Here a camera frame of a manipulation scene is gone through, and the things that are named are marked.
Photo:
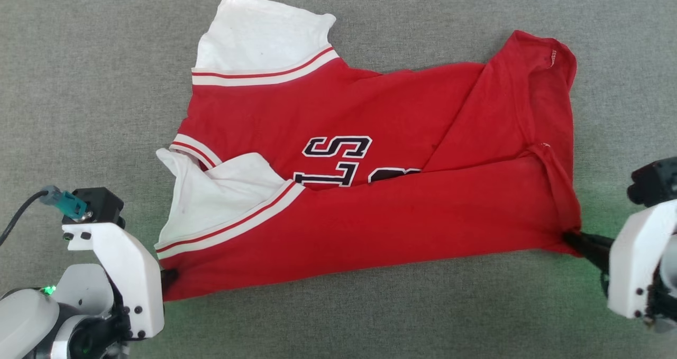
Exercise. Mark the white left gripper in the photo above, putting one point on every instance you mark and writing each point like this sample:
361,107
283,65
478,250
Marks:
135,279

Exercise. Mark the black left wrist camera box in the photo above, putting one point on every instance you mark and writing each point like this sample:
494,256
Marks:
103,205

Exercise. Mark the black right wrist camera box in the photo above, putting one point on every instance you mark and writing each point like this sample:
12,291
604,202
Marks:
656,182

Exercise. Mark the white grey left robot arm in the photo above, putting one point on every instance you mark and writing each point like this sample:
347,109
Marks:
26,322

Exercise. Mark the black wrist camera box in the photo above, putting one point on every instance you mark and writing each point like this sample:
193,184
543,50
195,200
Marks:
656,182
103,205

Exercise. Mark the red white basketball jersey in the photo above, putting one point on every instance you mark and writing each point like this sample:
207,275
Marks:
370,216

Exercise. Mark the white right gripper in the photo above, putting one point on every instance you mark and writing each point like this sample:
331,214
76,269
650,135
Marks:
632,264

